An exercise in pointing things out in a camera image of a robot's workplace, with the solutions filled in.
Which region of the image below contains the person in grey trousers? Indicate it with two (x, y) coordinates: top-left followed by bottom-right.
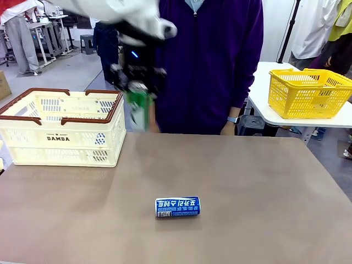
(0, 0), (42, 75)

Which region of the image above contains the blue white drink can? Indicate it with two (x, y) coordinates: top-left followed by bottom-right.
(155, 196), (202, 218)

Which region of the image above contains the white side table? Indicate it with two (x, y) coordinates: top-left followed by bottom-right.
(246, 61), (352, 146)

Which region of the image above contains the person with dark apron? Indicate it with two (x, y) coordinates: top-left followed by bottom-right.
(93, 19), (120, 85)

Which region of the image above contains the person in purple sweater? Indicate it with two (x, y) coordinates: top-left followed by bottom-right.
(152, 0), (264, 136)

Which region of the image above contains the black tripod pole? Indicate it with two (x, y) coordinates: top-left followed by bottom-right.
(277, 0), (302, 64)

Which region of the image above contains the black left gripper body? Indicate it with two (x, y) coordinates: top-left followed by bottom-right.
(109, 24), (168, 96)

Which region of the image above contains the person in white long shirt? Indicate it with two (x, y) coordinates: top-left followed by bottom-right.
(288, 0), (343, 71)

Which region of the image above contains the grey plastic stool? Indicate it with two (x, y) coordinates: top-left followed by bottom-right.
(80, 34), (97, 55)

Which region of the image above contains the white background desk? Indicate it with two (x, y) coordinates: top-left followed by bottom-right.
(26, 15), (69, 65)

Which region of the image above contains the green drink can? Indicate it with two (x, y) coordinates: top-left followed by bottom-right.
(128, 81), (151, 133)

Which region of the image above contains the dark plastic stool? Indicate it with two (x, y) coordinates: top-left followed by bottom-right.
(238, 114), (266, 136)

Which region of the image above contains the cream shopping basket brown rim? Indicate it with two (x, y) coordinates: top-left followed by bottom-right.
(0, 87), (127, 168)

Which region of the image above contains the person's left hand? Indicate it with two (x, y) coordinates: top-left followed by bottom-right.
(219, 122), (236, 136)

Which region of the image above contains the yellow plastic basket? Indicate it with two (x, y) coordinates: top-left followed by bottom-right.
(268, 68), (352, 120)

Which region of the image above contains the person in lime vest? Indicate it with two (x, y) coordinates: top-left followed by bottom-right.
(310, 0), (352, 76)

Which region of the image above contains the brown cardboard box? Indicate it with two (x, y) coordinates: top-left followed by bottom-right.
(0, 70), (12, 101)

